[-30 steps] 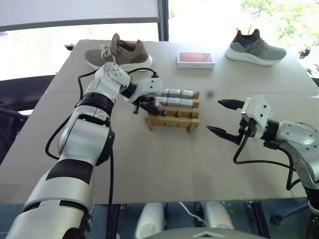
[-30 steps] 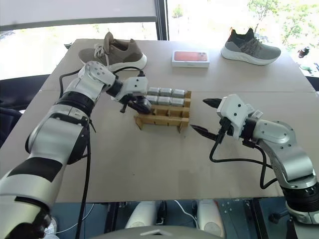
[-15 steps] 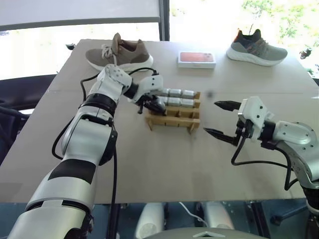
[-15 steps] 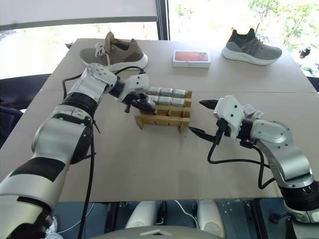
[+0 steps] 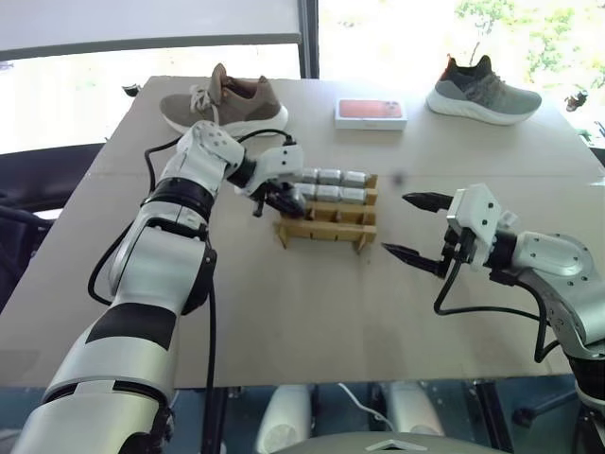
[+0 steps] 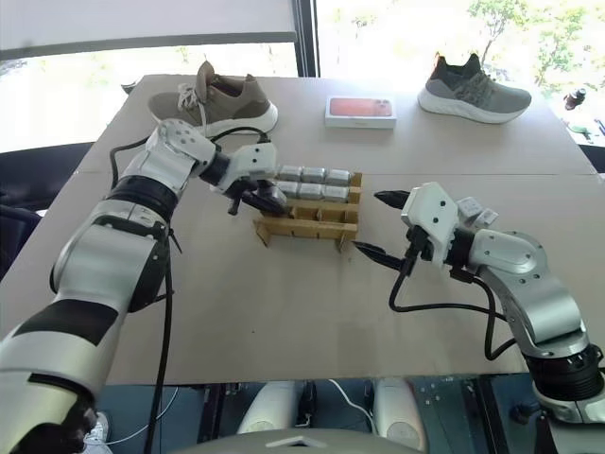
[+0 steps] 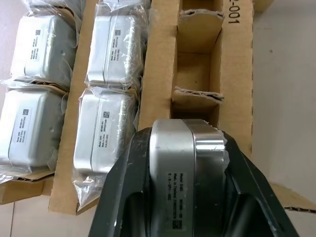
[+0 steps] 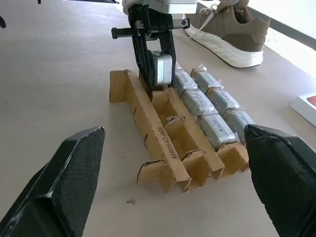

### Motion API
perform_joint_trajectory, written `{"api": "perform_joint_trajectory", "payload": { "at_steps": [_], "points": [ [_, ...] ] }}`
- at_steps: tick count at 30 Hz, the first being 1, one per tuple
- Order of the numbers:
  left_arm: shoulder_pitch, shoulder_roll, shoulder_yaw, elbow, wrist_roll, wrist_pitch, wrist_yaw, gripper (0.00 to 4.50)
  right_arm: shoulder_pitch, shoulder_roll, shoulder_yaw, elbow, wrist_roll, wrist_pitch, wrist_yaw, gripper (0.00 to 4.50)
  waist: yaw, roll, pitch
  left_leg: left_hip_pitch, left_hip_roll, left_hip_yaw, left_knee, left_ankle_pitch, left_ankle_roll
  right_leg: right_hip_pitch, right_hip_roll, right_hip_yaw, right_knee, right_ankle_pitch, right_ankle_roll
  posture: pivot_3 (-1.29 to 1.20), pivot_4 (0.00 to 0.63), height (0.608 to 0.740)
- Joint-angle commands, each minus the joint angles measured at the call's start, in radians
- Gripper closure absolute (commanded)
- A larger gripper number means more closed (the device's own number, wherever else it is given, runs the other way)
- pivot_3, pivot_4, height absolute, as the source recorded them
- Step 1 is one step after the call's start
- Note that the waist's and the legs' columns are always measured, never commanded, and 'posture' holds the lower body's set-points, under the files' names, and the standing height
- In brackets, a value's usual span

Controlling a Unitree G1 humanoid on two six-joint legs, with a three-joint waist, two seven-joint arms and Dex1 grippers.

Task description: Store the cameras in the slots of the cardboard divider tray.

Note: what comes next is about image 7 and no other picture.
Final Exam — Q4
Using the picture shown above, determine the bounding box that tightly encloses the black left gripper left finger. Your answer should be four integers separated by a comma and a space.
86, 127, 171, 237

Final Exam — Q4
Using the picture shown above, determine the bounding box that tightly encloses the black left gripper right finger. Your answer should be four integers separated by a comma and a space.
222, 130, 307, 237

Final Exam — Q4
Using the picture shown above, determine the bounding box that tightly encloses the silver camera without bag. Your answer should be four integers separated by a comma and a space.
147, 118, 234, 237

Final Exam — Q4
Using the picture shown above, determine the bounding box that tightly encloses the cardboard divider tray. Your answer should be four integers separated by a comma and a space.
0, 0, 316, 220

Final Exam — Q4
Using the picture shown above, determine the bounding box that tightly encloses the silver camera in plastic bag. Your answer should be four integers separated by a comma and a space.
84, 0, 152, 91
9, 0, 83, 88
73, 86, 142, 215
0, 79, 69, 185

